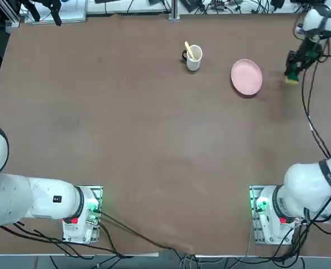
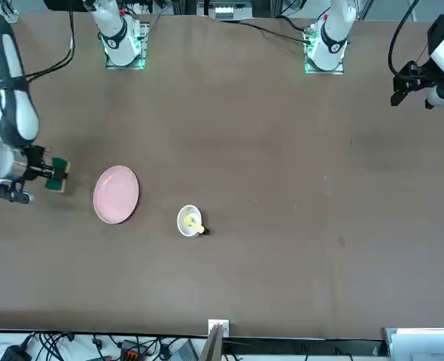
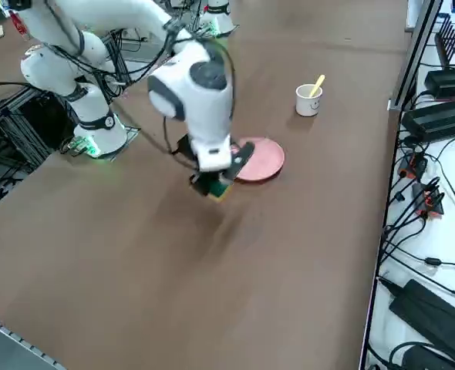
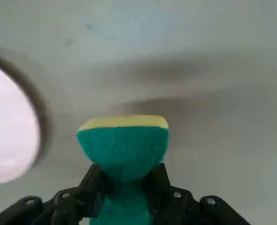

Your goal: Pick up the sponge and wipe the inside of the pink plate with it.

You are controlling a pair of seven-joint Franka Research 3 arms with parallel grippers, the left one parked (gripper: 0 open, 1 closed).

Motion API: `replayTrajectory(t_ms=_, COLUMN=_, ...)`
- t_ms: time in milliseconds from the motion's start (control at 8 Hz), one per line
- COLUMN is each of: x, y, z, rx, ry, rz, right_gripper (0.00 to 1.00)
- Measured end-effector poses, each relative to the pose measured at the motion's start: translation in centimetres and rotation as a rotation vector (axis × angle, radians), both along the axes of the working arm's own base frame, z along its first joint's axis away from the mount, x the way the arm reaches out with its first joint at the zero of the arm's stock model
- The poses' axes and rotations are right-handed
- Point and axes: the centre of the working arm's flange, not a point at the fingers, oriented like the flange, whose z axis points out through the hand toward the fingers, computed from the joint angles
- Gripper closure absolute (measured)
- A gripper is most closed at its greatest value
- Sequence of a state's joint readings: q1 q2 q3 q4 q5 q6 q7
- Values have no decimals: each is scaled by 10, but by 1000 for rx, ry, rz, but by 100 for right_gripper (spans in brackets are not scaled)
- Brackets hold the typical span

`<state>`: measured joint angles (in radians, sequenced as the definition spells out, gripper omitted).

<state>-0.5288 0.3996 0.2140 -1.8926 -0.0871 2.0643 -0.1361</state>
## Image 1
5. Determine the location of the orange and black connector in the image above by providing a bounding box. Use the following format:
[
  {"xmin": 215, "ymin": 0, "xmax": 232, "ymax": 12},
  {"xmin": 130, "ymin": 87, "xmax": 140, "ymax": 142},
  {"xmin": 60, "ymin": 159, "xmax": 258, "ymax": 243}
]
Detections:
[{"xmin": 210, "ymin": 0, "xmax": 231, "ymax": 10}]

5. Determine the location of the aluminium profile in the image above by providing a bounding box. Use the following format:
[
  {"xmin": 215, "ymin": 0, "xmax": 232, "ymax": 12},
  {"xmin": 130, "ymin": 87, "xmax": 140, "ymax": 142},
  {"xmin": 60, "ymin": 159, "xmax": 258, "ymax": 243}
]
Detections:
[{"xmin": 3, "ymin": 0, "xmax": 21, "ymax": 29}]

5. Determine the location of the black cable bundle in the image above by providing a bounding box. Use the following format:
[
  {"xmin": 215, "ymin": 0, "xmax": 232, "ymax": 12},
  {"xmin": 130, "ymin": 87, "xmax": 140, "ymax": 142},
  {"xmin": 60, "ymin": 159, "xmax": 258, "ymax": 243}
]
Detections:
[{"xmin": 0, "ymin": 221, "xmax": 133, "ymax": 258}]

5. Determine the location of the white board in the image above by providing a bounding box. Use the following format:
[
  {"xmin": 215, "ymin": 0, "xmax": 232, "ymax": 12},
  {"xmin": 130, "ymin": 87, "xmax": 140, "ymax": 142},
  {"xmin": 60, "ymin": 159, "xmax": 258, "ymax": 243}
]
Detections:
[{"xmin": 24, "ymin": 0, "xmax": 87, "ymax": 22}]

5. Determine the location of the black cable across table edge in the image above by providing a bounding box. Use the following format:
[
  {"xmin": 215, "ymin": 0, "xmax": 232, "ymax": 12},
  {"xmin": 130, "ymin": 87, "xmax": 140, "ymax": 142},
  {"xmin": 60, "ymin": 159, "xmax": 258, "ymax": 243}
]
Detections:
[{"xmin": 99, "ymin": 211, "xmax": 196, "ymax": 254}]

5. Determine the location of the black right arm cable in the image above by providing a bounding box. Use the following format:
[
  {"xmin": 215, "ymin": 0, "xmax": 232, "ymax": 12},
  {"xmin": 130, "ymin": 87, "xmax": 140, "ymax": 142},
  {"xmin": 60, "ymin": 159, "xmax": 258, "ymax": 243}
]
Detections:
[{"xmin": 293, "ymin": 16, "xmax": 331, "ymax": 197}]

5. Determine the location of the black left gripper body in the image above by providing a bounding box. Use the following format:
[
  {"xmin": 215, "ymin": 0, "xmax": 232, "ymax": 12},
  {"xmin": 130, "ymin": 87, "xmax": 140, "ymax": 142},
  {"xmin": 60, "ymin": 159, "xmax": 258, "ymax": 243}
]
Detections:
[{"xmin": 31, "ymin": 0, "xmax": 62, "ymax": 7}]

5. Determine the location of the green and yellow sponge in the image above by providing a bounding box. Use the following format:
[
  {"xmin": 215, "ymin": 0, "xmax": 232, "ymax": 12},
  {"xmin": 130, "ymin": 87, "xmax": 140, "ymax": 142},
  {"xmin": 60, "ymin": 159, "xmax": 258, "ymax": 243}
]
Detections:
[{"xmin": 284, "ymin": 68, "xmax": 300, "ymax": 85}]

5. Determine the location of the aluminium camera post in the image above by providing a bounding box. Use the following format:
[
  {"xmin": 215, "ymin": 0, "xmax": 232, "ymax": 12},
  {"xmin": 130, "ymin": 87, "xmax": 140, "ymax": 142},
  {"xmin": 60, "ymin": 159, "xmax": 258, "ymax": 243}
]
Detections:
[{"xmin": 168, "ymin": 0, "xmax": 181, "ymax": 21}]

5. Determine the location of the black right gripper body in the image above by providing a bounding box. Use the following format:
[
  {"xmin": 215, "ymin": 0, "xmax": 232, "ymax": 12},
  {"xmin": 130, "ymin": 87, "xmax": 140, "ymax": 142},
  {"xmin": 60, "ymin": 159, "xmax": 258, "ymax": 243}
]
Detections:
[{"xmin": 297, "ymin": 37, "xmax": 324, "ymax": 63}]

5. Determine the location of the pink plate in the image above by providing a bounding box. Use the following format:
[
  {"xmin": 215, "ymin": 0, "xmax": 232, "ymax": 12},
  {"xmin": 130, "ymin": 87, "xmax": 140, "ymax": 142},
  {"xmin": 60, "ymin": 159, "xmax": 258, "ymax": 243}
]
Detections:
[{"xmin": 230, "ymin": 58, "xmax": 264, "ymax": 97}]

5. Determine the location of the white mug with black handle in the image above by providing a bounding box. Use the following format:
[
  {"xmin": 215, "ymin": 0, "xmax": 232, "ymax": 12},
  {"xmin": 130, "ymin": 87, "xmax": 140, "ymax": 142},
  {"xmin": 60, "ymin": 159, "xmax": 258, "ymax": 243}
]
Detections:
[{"xmin": 181, "ymin": 44, "xmax": 204, "ymax": 72}]

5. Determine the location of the yellow spoon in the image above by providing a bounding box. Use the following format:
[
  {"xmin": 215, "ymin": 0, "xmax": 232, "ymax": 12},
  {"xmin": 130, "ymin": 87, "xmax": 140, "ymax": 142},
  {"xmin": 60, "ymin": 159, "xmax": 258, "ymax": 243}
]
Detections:
[{"xmin": 184, "ymin": 41, "xmax": 197, "ymax": 61}]

